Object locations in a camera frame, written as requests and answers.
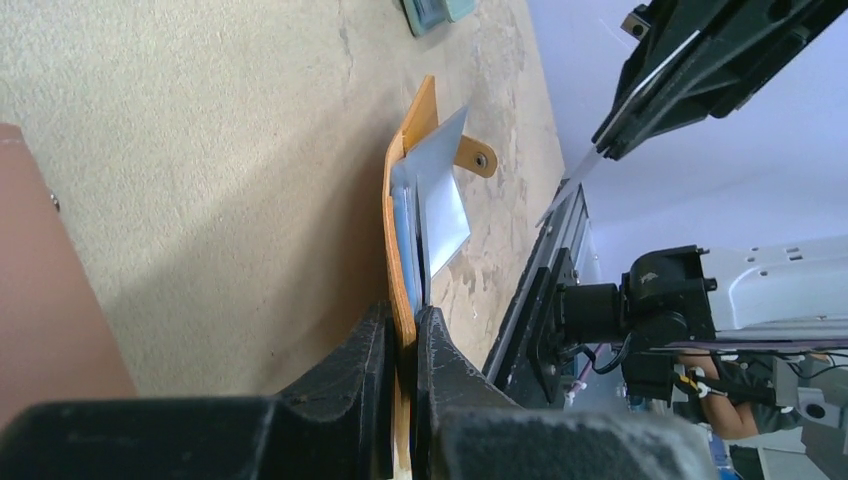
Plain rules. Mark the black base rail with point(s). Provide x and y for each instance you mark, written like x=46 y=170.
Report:
x=524 y=361

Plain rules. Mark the orange card holder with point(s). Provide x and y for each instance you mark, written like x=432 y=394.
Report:
x=409 y=281

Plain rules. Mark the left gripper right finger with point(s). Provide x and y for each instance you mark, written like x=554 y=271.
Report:
x=466 y=428

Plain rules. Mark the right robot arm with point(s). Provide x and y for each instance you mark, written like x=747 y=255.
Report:
x=763 y=299

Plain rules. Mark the grey credit card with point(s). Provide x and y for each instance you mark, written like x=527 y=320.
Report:
x=431 y=165

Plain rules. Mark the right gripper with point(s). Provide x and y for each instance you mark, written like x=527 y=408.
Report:
x=697 y=59

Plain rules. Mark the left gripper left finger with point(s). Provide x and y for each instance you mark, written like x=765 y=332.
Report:
x=333 y=422

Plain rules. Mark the green card holder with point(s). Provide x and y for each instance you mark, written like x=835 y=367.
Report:
x=424 y=16

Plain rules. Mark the pink card holder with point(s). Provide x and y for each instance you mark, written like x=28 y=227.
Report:
x=56 y=343

